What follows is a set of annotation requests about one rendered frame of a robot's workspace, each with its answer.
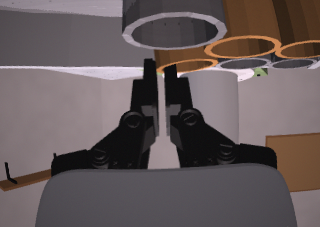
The bronze bushing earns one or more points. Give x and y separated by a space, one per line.
249 19
187 60
299 25

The dark grey metal bushing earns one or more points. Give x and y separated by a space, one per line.
286 63
184 29
244 63

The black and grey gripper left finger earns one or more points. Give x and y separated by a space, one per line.
122 148

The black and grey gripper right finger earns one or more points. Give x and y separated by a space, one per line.
198 142

